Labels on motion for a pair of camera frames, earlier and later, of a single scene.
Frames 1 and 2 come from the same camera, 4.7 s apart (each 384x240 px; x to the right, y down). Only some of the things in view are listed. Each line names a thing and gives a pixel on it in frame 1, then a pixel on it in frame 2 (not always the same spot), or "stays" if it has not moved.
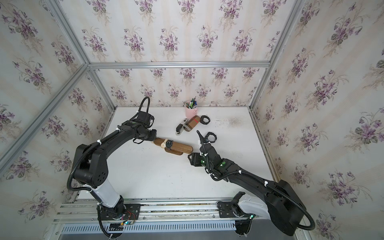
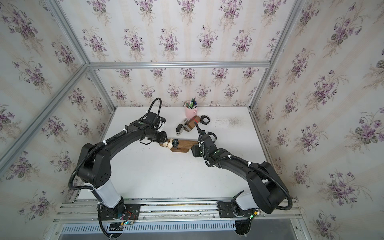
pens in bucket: [191, 104] stays
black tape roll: [206, 139] stays
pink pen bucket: [189, 113] stays
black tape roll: [201, 120] stays
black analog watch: [169, 143] → [175, 143]
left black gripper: [153, 135] → [162, 139]
